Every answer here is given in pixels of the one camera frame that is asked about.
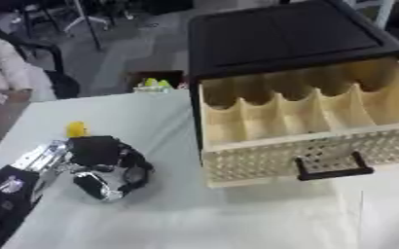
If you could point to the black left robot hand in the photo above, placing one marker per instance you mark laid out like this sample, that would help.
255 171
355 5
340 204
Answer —
98 152

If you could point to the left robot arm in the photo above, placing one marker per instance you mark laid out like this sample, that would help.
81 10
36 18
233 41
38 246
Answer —
15 188

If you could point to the pale compartment drawer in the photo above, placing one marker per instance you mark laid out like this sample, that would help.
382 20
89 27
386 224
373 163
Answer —
305 129

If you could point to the yellow toy block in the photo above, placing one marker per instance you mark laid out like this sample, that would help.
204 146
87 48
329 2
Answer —
77 129

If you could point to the black chair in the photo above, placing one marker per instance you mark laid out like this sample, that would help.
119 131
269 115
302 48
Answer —
44 61

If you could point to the person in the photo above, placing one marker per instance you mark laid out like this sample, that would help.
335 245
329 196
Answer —
7 69

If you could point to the white tripod stand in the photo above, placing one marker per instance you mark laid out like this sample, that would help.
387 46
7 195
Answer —
84 17

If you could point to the black cabinet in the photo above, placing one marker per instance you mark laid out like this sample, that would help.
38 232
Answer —
282 35

